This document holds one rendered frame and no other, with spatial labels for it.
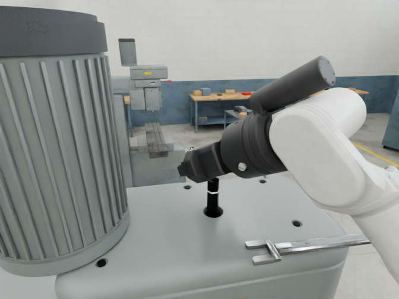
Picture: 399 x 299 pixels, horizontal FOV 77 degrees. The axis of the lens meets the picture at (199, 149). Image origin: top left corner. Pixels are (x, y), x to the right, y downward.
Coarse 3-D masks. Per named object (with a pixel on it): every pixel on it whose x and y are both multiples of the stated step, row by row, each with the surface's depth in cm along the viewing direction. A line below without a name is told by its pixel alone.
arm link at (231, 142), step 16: (240, 128) 33; (208, 144) 42; (224, 144) 35; (240, 144) 33; (192, 160) 39; (208, 160) 38; (224, 160) 35; (240, 160) 33; (192, 176) 39; (208, 176) 40; (240, 176) 36; (256, 176) 35
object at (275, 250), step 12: (264, 240) 39; (300, 240) 39; (312, 240) 39; (324, 240) 39; (336, 240) 39; (348, 240) 39; (360, 240) 39; (276, 252) 37; (288, 252) 37; (300, 252) 37; (264, 264) 36
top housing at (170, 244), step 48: (144, 192) 53; (192, 192) 53; (240, 192) 53; (288, 192) 53; (144, 240) 40; (192, 240) 40; (240, 240) 40; (288, 240) 40; (96, 288) 33; (144, 288) 34; (192, 288) 35; (240, 288) 37; (288, 288) 39; (336, 288) 43
